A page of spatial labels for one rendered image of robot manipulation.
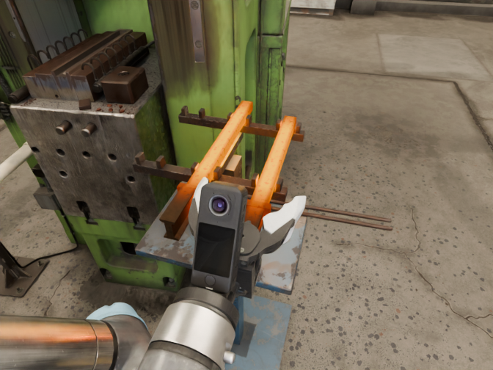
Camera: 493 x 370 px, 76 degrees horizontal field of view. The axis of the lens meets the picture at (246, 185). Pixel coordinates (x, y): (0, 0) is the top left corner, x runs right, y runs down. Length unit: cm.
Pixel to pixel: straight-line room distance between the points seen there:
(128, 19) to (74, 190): 68
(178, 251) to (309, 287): 90
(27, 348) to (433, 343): 149
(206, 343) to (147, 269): 119
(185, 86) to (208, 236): 78
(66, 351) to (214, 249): 16
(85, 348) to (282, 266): 50
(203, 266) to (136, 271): 119
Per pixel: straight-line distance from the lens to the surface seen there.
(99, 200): 122
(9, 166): 144
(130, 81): 98
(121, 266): 154
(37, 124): 113
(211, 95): 106
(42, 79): 111
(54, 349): 37
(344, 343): 150
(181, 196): 53
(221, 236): 33
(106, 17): 149
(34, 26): 131
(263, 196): 54
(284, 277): 77
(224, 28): 98
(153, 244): 85
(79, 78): 104
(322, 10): 620
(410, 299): 170
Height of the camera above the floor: 133
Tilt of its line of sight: 41 degrees down
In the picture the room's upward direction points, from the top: straight up
